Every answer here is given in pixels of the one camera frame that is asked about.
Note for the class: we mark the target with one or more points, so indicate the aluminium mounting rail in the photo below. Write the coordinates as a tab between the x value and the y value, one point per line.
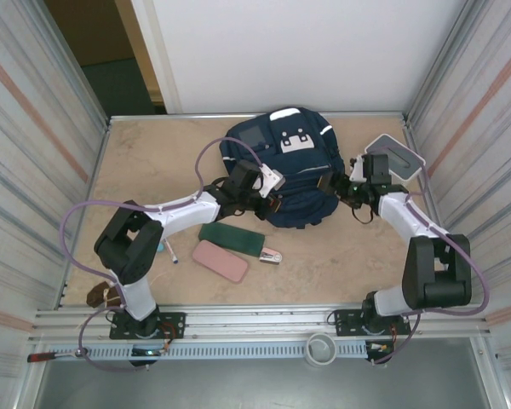
260	319

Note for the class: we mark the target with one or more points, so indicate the pink pencil case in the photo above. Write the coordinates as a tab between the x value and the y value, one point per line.
219	260

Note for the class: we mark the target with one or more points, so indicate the white marker with blue cap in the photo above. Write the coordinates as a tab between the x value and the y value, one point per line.
171	252

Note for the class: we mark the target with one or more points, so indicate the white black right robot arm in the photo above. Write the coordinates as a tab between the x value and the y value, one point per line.
404	213

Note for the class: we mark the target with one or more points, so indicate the navy blue backpack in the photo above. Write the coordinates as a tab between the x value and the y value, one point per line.
298	200

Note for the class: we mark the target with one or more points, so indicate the pink stapler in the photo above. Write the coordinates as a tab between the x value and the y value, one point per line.
272	258

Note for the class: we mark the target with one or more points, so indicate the white grey tissue box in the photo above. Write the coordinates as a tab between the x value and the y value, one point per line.
404	162

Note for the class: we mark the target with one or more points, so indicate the green pencil case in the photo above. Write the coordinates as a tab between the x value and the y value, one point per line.
230	236

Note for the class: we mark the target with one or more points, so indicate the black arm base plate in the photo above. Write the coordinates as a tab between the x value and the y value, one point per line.
345	321
174	324

